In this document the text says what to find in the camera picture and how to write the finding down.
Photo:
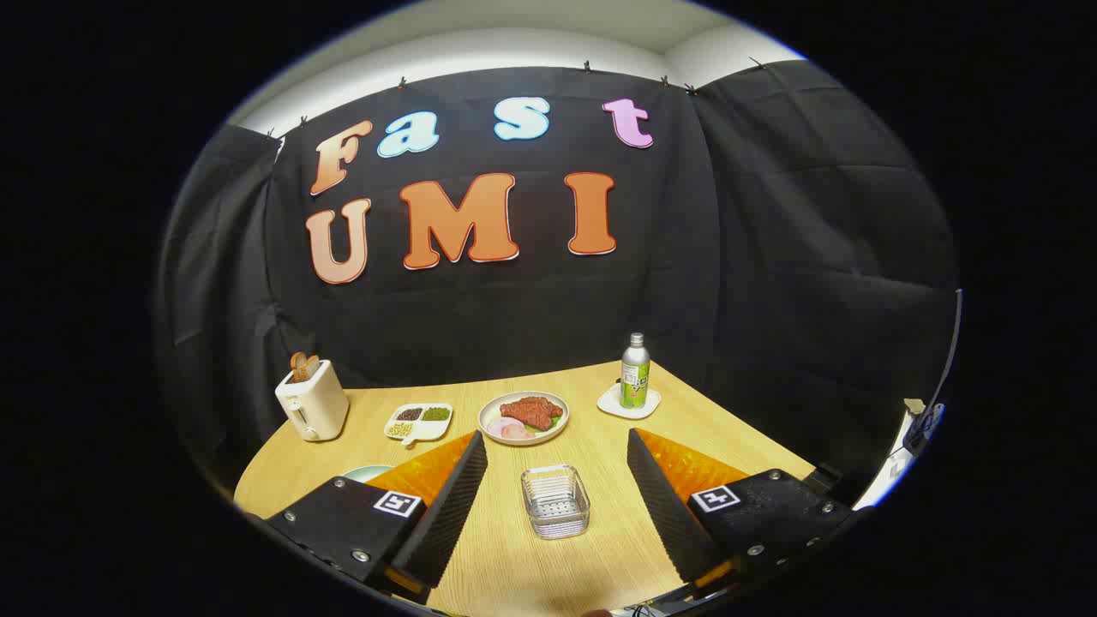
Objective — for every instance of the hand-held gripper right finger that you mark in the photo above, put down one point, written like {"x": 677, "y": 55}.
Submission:
{"x": 668, "y": 514}

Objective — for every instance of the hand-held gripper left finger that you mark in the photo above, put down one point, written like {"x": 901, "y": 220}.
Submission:
{"x": 446, "y": 514}

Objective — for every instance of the white divided dish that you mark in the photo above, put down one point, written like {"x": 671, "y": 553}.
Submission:
{"x": 426, "y": 430}

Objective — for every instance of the light blue round plate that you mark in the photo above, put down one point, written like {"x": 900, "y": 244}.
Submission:
{"x": 364, "y": 473}

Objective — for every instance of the heap of yellow beans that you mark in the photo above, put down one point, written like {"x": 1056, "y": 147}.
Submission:
{"x": 399, "y": 429}

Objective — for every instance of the heap of green beans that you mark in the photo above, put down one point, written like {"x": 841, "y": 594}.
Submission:
{"x": 435, "y": 414}

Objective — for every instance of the pale pink ham slice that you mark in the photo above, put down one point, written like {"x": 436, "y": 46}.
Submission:
{"x": 497, "y": 426}

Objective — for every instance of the heap of dark beans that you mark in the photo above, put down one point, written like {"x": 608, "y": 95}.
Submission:
{"x": 410, "y": 414}

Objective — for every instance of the red pink ham slice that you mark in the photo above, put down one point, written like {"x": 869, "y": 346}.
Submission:
{"x": 520, "y": 432}

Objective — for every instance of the white oval food plate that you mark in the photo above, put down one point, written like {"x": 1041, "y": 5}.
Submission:
{"x": 490, "y": 411}

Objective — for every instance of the white square coaster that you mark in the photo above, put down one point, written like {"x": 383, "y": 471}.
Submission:
{"x": 610, "y": 403}

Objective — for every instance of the brown meat steak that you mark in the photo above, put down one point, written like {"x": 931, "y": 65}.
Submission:
{"x": 531, "y": 411}

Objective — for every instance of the silver bottle with green label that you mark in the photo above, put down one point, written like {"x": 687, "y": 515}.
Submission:
{"x": 635, "y": 377}

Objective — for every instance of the cream white toaster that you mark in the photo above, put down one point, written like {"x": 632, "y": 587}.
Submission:
{"x": 313, "y": 407}

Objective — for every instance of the brown toast slice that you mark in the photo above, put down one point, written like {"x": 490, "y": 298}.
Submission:
{"x": 296, "y": 367}
{"x": 311, "y": 368}

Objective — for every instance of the white framed screen device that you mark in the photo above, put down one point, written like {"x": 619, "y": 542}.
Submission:
{"x": 896, "y": 467}

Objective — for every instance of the row of black cloth clips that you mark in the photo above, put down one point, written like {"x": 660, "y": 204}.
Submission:
{"x": 587, "y": 66}

